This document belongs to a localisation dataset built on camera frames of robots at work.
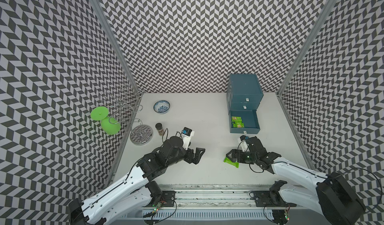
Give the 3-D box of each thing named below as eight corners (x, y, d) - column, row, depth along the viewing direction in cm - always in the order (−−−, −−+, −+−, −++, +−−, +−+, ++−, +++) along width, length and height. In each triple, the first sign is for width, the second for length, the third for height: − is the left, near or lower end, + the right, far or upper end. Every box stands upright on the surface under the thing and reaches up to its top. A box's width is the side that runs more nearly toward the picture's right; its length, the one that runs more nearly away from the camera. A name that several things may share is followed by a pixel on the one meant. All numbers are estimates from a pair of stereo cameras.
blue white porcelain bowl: (153, 117, 107) (151, 111, 103) (157, 104, 116) (155, 98, 111) (168, 117, 107) (167, 111, 103) (170, 103, 115) (169, 98, 111)
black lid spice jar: (158, 135, 97) (154, 127, 89) (159, 130, 99) (155, 122, 91) (163, 135, 97) (160, 127, 89) (164, 130, 99) (161, 122, 91)
